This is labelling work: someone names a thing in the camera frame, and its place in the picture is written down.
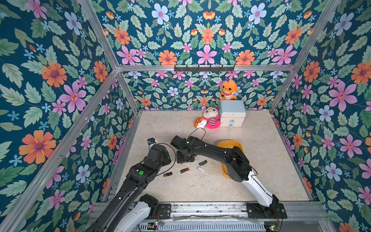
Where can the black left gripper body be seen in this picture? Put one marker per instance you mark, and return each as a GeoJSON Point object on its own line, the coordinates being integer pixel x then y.
{"type": "Point", "coordinates": [165, 159]}

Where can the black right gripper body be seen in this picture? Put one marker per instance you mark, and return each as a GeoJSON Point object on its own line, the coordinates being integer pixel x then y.
{"type": "Point", "coordinates": [186, 156]}

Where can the dark red usb flash drive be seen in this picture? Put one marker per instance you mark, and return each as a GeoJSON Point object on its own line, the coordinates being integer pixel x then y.
{"type": "Point", "coordinates": [184, 170]}

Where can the black silver usb flash drive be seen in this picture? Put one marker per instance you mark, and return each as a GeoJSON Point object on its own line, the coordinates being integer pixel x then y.
{"type": "Point", "coordinates": [203, 163]}

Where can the white blue usb flash drive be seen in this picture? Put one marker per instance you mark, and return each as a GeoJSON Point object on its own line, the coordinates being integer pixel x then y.
{"type": "Point", "coordinates": [201, 169]}

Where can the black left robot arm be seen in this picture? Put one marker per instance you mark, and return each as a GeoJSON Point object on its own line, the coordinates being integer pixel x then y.
{"type": "Point", "coordinates": [137, 179]}

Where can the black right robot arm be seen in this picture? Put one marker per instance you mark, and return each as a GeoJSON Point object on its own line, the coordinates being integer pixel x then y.
{"type": "Point", "coordinates": [238, 166]}

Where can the small orange tiger plush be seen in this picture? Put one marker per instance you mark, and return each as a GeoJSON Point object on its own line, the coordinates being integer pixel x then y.
{"type": "Point", "coordinates": [200, 123]}

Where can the pink striped owl plush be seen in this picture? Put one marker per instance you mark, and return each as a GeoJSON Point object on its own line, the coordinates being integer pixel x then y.
{"type": "Point", "coordinates": [212, 117]}

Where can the white mini drawer cabinet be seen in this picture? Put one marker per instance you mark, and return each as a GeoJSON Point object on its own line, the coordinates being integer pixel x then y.
{"type": "Point", "coordinates": [232, 113]}

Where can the white ventilation grille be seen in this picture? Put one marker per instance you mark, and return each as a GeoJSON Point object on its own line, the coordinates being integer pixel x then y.
{"type": "Point", "coordinates": [201, 226]}

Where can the orange shark plush toy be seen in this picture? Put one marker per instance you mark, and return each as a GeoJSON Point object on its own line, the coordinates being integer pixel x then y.
{"type": "Point", "coordinates": [229, 90]}

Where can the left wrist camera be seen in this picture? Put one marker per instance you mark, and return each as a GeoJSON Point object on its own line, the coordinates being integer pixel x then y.
{"type": "Point", "coordinates": [151, 142]}

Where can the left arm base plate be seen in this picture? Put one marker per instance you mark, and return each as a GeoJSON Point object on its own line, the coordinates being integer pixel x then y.
{"type": "Point", "coordinates": [160, 211]}

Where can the black hook rail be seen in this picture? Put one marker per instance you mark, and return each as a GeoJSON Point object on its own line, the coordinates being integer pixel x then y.
{"type": "Point", "coordinates": [204, 68]}

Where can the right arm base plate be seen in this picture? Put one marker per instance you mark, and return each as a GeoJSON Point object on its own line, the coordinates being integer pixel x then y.
{"type": "Point", "coordinates": [256, 211]}

